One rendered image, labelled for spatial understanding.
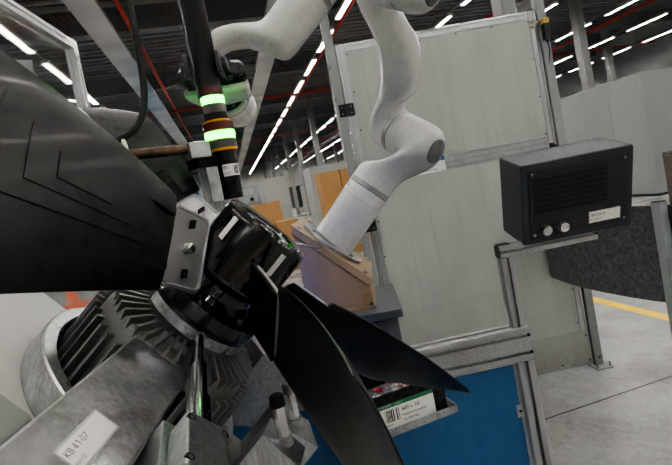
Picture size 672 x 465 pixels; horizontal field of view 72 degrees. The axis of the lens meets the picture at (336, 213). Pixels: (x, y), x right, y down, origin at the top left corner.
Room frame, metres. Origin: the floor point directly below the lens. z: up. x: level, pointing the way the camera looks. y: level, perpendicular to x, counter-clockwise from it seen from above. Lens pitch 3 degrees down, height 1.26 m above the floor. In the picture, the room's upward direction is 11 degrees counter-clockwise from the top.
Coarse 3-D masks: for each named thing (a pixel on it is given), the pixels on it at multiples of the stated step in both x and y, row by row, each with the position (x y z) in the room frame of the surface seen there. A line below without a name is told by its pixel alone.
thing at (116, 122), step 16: (96, 112) 0.71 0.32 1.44; (112, 112) 0.73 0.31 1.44; (128, 112) 0.76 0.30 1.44; (112, 128) 0.69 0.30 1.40; (128, 128) 0.71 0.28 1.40; (144, 128) 0.73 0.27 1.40; (128, 144) 0.67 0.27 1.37; (144, 144) 0.69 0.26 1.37; (160, 144) 0.71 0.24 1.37; (144, 160) 0.66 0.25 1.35; (160, 160) 0.67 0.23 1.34; (176, 160) 0.69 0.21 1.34; (160, 176) 0.65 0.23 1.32; (176, 176) 0.66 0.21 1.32; (192, 176) 0.67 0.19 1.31; (176, 192) 0.64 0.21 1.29; (192, 192) 0.65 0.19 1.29
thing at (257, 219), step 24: (216, 216) 0.58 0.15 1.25; (240, 216) 0.54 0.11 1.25; (216, 240) 0.54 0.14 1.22; (240, 240) 0.53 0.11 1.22; (264, 240) 0.53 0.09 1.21; (288, 240) 0.63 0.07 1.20; (216, 264) 0.53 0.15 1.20; (240, 264) 0.53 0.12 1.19; (264, 264) 0.54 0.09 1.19; (288, 264) 0.56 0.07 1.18; (168, 288) 0.53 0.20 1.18; (216, 288) 0.54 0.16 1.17; (240, 288) 0.53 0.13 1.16; (192, 312) 0.52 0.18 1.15; (216, 312) 0.53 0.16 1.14; (240, 312) 0.57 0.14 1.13; (240, 336) 0.54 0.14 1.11
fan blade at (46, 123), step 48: (0, 96) 0.36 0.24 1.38; (48, 96) 0.41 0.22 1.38; (0, 144) 0.34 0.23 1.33; (48, 144) 0.38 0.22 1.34; (96, 144) 0.43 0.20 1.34; (0, 192) 0.33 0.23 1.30; (48, 192) 0.37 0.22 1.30; (96, 192) 0.41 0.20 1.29; (144, 192) 0.46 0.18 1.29; (0, 240) 0.32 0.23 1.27; (48, 240) 0.36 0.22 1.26; (96, 240) 0.40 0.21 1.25; (144, 240) 0.45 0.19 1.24; (0, 288) 0.31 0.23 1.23; (48, 288) 0.35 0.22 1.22; (96, 288) 0.39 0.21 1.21; (144, 288) 0.45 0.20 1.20
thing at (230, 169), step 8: (216, 152) 0.67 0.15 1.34; (224, 152) 0.67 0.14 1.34; (232, 152) 0.68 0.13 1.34; (224, 160) 0.67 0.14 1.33; (232, 160) 0.67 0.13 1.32; (224, 168) 0.67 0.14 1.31; (232, 168) 0.67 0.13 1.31; (224, 176) 0.67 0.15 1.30; (232, 176) 0.67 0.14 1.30; (240, 176) 0.69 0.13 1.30; (224, 184) 0.67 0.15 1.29; (232, 184) 0.67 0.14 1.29; (240, 184) 0.68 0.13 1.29; (224, 192) 0.67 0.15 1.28; (232, 192) 0.67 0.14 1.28; (240, 192) 0.68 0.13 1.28
